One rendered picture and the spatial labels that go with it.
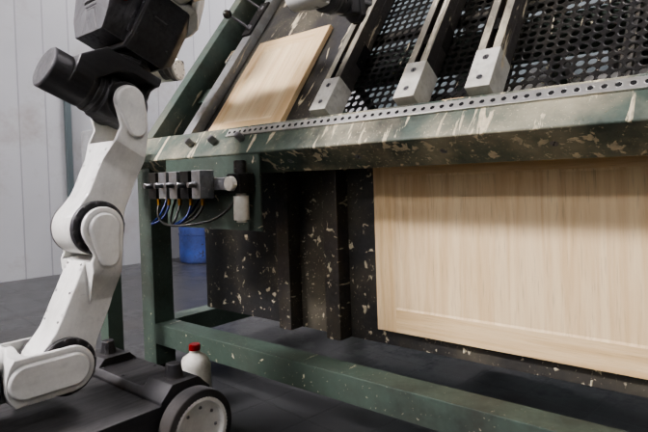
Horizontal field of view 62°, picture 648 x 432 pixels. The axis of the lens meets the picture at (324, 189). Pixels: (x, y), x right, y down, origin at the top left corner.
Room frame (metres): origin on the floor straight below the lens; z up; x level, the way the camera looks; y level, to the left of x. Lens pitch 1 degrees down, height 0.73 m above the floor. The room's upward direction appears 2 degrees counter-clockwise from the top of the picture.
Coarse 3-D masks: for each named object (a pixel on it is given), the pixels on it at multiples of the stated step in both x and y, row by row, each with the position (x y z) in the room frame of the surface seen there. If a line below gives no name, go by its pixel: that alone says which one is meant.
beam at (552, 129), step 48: (480, 96) 1.25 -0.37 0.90; (576, 96) 1.10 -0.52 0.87; (624, 96) 1.04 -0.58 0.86; (240, 144) 1.74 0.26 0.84; (288, 144) 1.58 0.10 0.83; (336, 144) 1.46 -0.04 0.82; (384, 144) 1.36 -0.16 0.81; (432, 144) 1.29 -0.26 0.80; (480, 144) 1.22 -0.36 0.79; (528, 144) 1.16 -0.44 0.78; (576, 144) 1.10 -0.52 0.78; (624, 144) 1.05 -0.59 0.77
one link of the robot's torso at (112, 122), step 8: (112, 80) 1.46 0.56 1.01; (120, 80) 1.49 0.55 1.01; (104, 88) 1.43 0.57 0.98; (112, 88) 1.45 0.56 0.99; (104, 96) 1.44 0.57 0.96; (112, 96) 1.45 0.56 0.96; (96, 104) 1.43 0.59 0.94; (104, 104) 1.44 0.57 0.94; (112, 104) 1.45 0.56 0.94; (88, 112) 1.46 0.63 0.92; (96, 112) 1.45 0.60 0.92; (104, 112) 1.45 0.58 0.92; (112, 112) 1.45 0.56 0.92; (96, 120) 1.50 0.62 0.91; (104, 120) 1.48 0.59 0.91; (112, 120) 1.48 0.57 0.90
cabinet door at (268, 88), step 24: (264, 48) 2.15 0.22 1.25; (288, 48) 2.03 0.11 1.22; (312, 48) 1.92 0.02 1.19; (264, 72) 2.03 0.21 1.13; (288, 72) 1.92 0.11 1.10; (240, 96) 2.02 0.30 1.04; (264, 96) 1.91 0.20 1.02; (288, 96) 1.81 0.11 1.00; (216, 120) 2.01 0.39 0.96; (240, 120) 1.91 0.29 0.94; (264, 120) 1.81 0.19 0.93
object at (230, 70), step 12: (276, 0) 2.37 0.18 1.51; (264, 12) 2.31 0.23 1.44; (264, 24) 2.31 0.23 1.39; (252, 36) 2.26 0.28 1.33; (240, 48) 2.22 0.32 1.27; (252, 48) 2.25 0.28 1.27; (240, 60) 2.20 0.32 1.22; (228, 72) 2.15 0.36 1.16; (216, 84) 2.14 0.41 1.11; (228, 84) 2.15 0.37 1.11; (216, 96) 2.10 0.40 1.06; (204, 108) 2.07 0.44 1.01; (216, 108) 2.10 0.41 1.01; (192, 120) 2.07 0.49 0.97; (204, 120) 2.06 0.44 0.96; (192, 132) 2.01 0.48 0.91
